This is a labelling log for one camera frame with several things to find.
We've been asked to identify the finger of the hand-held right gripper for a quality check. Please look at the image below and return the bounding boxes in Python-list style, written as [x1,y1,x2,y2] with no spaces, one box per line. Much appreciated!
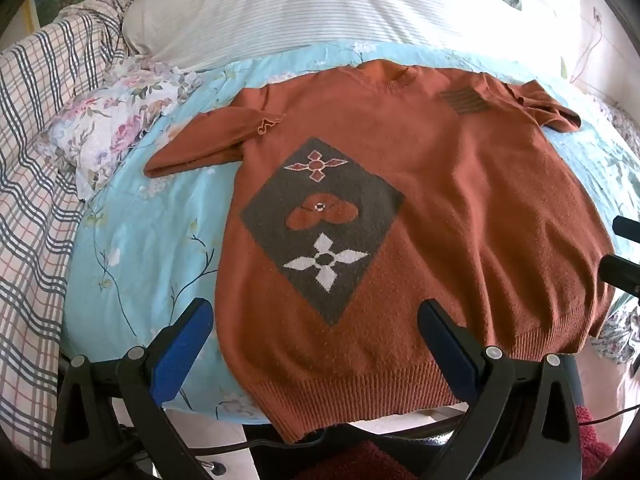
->
[614,215,640,242]
[600,254,640,303]

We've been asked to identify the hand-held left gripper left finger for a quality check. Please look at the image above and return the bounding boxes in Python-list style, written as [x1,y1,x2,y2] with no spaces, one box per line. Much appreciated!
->
[50,298,214,480]

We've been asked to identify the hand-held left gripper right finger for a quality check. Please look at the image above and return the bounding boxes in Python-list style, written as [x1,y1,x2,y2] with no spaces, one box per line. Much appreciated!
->
[417,298,586,480]

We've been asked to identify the orange knit sweater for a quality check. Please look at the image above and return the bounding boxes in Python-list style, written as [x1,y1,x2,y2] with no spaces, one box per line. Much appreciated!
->
[144,59,617,443]

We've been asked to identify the floral bed sheet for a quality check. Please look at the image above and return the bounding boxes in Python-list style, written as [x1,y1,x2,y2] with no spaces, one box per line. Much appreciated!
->
[595,95,640,366]

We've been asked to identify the light blue floral quilt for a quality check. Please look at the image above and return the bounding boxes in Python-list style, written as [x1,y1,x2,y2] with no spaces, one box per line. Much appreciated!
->
[62,40,640,423]

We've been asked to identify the person's dark red garment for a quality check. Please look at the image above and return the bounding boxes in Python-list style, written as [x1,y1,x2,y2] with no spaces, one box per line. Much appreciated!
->
[320,405,616,480]

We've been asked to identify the plaid bed sheet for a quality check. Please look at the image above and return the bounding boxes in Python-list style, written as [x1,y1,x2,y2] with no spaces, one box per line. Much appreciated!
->
[0,0,131,461]

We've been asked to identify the floral pillow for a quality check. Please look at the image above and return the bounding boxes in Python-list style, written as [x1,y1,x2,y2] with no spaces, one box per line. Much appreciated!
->
[47,55,201,201]

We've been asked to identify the white striped duvet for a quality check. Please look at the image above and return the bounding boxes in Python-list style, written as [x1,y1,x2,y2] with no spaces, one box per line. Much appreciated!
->
[122,0,561,73]

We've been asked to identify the black cable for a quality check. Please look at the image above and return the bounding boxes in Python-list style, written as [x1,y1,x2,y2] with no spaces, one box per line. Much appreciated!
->
[197,435,326,467]

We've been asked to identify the pink cable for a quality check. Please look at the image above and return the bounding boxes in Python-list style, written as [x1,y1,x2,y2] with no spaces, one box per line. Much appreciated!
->
[569,9,607,85]

